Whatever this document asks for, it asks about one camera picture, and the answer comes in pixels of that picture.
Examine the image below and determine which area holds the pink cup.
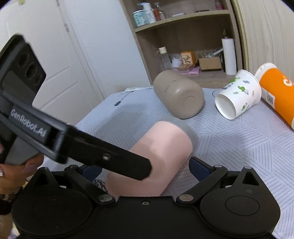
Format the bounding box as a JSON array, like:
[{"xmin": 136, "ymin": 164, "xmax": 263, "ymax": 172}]
[{"xmin": 105, "ymin": 118, "xmax": 196, "ymax": 198}]

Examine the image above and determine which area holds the taupe cup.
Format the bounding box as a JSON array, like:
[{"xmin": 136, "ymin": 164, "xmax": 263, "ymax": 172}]
[{"xmin": 153, "ymin": 70, "xmax": 204, "ymax": 119}]

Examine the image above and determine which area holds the white dinosaur paper cup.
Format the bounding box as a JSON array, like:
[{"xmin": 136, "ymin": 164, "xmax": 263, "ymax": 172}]
[{"xmin": 215, "ymin": 70, "xmax": 262, "ymax": 120}]

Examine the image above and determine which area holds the orange paper cup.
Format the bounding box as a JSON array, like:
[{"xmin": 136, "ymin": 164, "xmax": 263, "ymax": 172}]
[{"xmin": 255, "ymin": 63, "xmax": 294, "ymax": 127}]

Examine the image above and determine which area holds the person's left hand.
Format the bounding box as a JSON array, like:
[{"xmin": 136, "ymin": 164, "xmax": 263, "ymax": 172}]
[{"xmin": 1, "ymin": 154, "xmax": 44, "ymax": 195}]

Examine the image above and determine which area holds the white door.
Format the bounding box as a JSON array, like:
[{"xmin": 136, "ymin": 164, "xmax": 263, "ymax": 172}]
[{"xmin": 1, "ymin": 1, "xmax": 104, "ymax": 125}]

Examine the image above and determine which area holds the white patterned table cloth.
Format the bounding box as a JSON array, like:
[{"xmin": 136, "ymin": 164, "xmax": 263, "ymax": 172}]
[{"xmin": 77, "ymin": 89, "xmax": 293, "ymax": 238}]

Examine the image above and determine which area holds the black pen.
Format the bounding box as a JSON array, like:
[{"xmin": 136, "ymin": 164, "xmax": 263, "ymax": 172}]
[{"xmin": 114, "ymin": 91, "xmax": 132, "ymax": 107}]

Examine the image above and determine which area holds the pink notepad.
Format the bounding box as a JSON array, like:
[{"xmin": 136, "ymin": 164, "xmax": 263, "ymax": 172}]
[{"xmin": 179, "ymin": 66, "xmax": 200, "ymax": 75}]

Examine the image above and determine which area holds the small cardboard box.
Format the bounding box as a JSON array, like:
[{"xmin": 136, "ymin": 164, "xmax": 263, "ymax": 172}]
[{"xmin": 198, "ymin": 56, "xmax": 222, "ymax": 71}]

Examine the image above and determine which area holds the small orange floral box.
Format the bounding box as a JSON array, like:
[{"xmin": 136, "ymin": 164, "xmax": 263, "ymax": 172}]
[{"xmin": 178, "ymin": 51, "xmax": 196, "ymax": 70}]

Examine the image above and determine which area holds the clear bottle beige cap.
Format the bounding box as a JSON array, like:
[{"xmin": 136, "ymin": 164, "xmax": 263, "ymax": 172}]
[{"xmin": 159, "ymin": 47, "xmax": 173, "ymax": 71}]

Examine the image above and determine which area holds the white paper towel roll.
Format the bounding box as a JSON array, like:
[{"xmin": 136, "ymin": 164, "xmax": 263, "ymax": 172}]
[{"xmin": 222, "ymin": 38, "xmax": 237, "ymax": 75}]

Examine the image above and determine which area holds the wooden shelf unit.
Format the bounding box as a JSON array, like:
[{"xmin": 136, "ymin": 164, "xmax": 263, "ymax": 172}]
[{"xmin": 120, "ymin": 1, "xmax": 243, "ymax": 83}]

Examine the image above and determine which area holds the wooden wardrobe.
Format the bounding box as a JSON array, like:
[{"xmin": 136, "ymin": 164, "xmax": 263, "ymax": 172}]
[{"xmin": 231, "ymin": 0, "xmax": 293, "ymax": 80}]

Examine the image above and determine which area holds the teal label jar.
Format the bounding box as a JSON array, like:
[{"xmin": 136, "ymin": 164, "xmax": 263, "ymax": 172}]
[{"xmin": 132, "ymin": 10, "xmax": 149, "ymax": 27}]

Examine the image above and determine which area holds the small pink bottle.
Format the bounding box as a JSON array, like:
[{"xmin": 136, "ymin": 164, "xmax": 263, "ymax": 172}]
[{"xmin": 214, "ymin": 0, "xmax": 224, "ymax": 10}]

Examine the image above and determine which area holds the clear bottle red liquid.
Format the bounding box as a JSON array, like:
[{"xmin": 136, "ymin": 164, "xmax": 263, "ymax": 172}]
[{"xmin": 154, "ymin": 2, "xmax": 165, "ymax": 21}]

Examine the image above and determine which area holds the white pump bottle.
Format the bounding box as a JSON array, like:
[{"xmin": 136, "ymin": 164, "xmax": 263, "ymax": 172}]
[{"xmin": 137, "ymin": 2, "xmax": 157, "ymax": 23}]

